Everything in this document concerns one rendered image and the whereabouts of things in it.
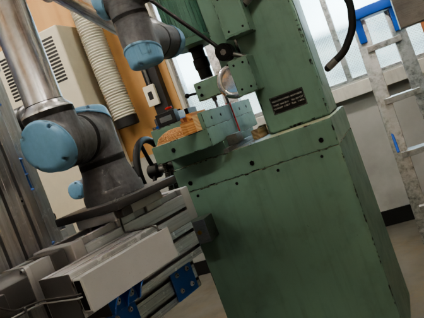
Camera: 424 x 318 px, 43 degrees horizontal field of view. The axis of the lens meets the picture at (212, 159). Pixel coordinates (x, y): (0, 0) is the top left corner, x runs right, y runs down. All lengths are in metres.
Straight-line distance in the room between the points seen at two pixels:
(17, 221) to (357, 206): 1.02
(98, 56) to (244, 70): 1.81
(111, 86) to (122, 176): 2.16
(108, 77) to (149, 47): 2.34
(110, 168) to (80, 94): 2.13
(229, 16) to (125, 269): 1.01
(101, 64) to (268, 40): 1.77
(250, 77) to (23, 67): 0.81
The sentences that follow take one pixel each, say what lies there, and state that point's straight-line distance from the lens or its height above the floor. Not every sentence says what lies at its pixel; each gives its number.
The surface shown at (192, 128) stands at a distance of 1.72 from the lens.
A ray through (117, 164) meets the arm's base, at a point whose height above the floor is 0.89.
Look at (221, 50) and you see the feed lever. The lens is 1.86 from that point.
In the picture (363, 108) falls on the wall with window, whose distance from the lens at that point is 3.22.
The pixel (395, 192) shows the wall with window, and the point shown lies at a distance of 3.30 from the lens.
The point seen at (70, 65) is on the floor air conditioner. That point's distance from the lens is 3.44.
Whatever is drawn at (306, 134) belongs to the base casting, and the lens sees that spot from 1.75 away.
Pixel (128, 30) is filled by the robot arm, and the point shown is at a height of 1.13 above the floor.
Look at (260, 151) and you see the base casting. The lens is 1.79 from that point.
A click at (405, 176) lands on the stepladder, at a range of 2.53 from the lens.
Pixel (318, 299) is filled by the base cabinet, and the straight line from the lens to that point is 1.90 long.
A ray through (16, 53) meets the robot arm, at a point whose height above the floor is 1.19.
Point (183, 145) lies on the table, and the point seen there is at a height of 0.87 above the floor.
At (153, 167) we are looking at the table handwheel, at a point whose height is 0.83.
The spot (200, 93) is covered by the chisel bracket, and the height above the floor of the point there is 1.03.
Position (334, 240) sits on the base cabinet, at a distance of 1.82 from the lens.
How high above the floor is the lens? 0.90
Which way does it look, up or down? 3 degrees down
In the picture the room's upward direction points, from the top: 20 degrees counter-clockwise
